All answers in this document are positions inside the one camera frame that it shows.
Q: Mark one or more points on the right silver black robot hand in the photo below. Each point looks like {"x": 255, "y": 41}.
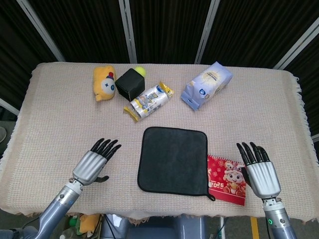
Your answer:
{"x": 263, "y": 179}

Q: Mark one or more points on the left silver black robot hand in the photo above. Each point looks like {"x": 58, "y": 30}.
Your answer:
{"x": 88, "y": 166}

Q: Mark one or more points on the pink and black cloth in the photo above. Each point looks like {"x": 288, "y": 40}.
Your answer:
{"x": 172, "y": 159}

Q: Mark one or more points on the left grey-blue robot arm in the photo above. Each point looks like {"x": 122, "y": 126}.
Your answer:
{"x": 57, "y": 206}

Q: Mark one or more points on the red 2026 desk calendar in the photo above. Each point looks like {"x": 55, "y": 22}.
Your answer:
{"x": 224, "y": 179}

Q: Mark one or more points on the beige woven tablecloth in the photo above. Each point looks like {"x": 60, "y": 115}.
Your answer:
{"x": 62, "y": 124}

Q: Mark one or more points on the green toy under table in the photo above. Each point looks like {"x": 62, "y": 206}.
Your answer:
{"x": 73, "y": 221}

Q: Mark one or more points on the white table leg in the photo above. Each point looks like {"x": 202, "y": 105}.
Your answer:
{"x": 222, "y": 227}

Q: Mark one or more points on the yellow plush toy with face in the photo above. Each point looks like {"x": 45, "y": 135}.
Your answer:
{"x": 99, "y": 79}

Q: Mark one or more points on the white yellow trash bag pack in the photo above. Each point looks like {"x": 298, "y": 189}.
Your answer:
{"x": 149, "y": 99}

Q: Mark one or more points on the black cube box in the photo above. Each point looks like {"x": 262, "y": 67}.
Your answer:
{"x": 129, "y": 83}

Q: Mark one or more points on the yellow-green tennis ball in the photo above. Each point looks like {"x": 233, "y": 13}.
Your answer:
{"x": 140, "y": 70}

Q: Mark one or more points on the pale blue tissue pack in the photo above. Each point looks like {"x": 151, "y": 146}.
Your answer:
{"x": 207, "y": 84}

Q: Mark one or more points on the silver partition post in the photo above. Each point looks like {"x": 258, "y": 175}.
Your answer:
{"x": 40, "y": 27}
{"x": 205, "y": 32}
{"x": 128, "y": 35}
{"x": 10, "y": 106}
{"x": 296, "y": 46}
{"x": 315, "y": 138}

